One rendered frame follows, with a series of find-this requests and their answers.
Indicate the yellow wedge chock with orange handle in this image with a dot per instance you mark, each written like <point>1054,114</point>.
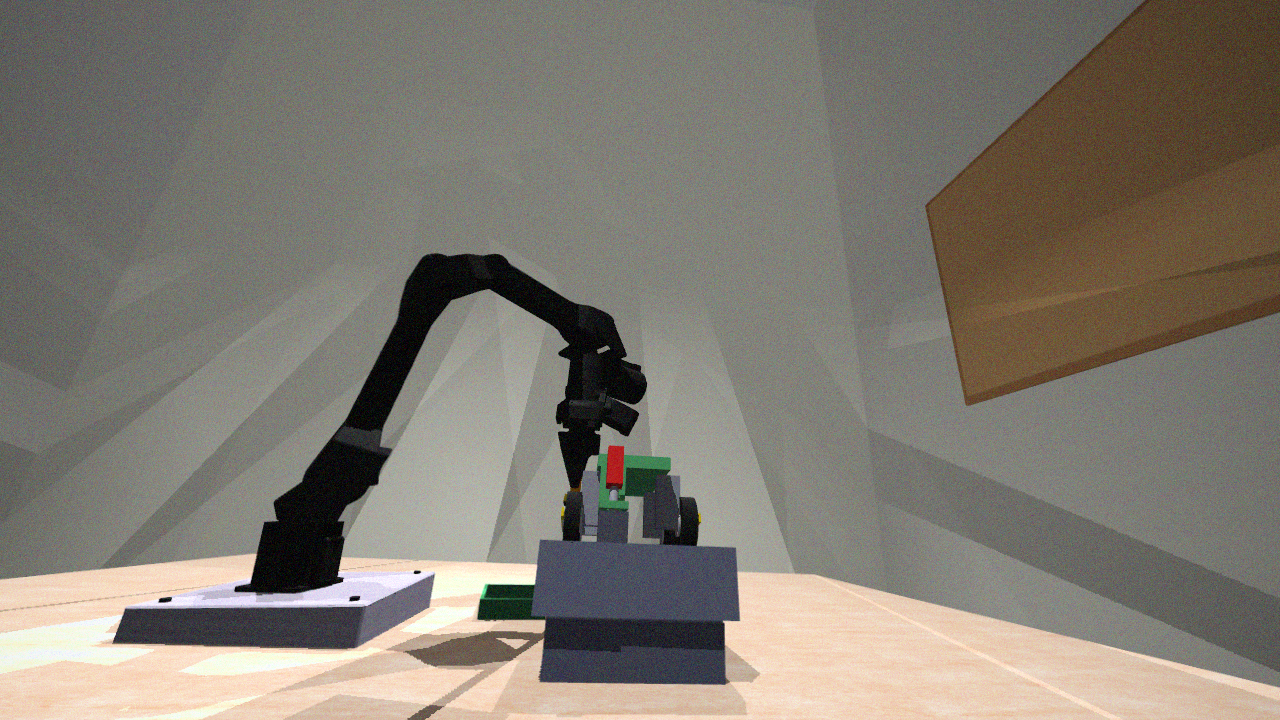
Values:
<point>574,490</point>

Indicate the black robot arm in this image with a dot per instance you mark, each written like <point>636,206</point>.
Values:
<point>302,550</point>

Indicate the green wheeled trolley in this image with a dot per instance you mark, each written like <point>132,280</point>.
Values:
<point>672,519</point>

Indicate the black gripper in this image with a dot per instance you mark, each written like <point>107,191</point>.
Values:
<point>581,413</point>

